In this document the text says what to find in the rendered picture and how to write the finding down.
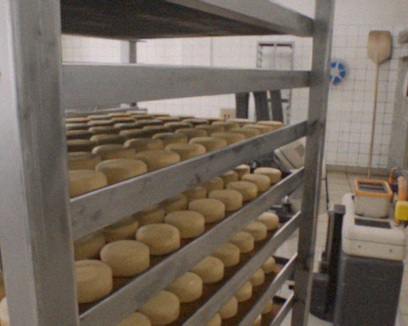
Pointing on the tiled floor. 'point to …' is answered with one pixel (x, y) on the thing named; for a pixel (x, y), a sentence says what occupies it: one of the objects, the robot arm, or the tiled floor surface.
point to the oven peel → (380, 37)
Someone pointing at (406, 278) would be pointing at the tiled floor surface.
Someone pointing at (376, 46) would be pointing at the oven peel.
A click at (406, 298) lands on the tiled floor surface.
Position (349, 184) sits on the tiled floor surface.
